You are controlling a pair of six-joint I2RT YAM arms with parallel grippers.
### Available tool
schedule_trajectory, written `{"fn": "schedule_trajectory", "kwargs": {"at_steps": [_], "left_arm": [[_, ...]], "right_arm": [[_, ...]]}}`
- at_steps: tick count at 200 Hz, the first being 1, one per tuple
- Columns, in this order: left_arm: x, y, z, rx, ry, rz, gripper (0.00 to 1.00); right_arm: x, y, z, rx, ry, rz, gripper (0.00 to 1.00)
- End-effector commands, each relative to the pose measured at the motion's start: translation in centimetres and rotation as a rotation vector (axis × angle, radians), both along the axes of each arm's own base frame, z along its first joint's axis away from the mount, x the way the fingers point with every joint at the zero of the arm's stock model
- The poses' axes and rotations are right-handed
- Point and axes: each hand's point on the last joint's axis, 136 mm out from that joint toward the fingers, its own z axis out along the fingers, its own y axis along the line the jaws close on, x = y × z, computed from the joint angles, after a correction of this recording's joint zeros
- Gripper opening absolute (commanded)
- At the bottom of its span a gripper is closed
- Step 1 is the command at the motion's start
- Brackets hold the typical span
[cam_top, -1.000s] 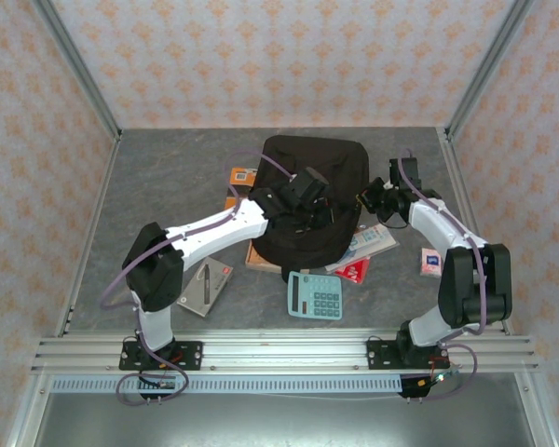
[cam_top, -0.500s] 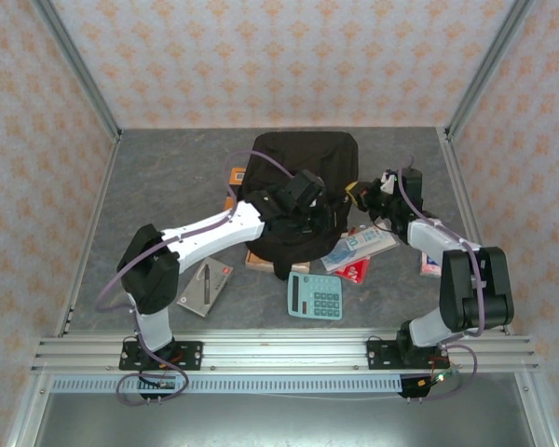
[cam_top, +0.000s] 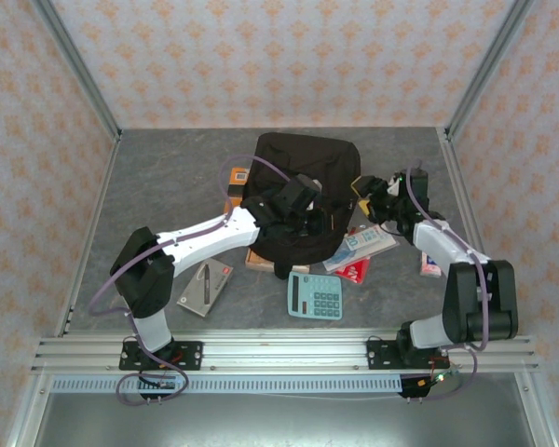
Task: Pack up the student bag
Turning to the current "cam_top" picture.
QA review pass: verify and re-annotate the orange geography book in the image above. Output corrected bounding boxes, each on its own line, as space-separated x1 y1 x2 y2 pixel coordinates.
222 166 253 216

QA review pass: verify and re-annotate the black student bag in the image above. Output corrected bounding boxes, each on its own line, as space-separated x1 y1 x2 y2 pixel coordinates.
239 132 362 280

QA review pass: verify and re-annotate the red packet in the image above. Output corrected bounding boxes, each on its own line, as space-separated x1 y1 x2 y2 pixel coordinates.
334 226 372 284

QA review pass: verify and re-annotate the light blue calculator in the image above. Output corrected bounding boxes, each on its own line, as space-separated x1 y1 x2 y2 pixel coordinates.
287 272 344 320

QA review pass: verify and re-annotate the grey pen box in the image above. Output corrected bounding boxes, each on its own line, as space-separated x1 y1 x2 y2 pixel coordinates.
175 260 235 318

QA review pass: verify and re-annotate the small pink tissue pack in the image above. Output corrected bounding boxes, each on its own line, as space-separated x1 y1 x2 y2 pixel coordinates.
418 251 443 279

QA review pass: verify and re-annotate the small controller board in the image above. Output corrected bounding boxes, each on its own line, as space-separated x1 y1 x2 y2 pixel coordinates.
414 371 454 388
137 376 178 392

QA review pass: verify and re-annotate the grey metal shelf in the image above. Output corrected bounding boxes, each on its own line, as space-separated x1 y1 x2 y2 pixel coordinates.
7 372 559 447

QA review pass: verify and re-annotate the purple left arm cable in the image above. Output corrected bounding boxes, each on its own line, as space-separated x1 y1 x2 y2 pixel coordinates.
88 155 304 406

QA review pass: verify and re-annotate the aluminium right table rail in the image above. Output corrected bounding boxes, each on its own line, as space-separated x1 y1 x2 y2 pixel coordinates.
440 128 513 336

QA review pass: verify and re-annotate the aluminium table rail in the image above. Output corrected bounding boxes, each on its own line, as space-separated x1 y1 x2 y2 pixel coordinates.
440 128 513 336
55 134 122 336

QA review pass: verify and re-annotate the aluminium mounting rail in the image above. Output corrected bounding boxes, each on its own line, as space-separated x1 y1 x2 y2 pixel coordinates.
30 330 541 373

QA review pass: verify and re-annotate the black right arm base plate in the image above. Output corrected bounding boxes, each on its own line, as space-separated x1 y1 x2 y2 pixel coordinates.
366 339 451 372

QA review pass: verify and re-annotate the white slotted cable duct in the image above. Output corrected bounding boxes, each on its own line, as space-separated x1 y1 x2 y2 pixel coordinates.
50 375 404 395

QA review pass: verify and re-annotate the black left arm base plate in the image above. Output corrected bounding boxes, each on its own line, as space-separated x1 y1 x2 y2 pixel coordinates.
118 339 204 372

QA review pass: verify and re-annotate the aluminium right frame post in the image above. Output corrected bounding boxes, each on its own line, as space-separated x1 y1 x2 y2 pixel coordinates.
446 0 535 141

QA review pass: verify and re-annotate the aluminium frame post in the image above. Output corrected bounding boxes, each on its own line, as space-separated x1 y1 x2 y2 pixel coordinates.
32 0 122 141
446 0 535 141

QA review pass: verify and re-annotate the aluminium left table rail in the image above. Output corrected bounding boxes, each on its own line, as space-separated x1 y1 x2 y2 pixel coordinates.
55 134 122 336

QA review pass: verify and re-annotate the aluminium left frame post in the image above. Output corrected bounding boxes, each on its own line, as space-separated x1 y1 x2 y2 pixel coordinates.
32 0 122 141

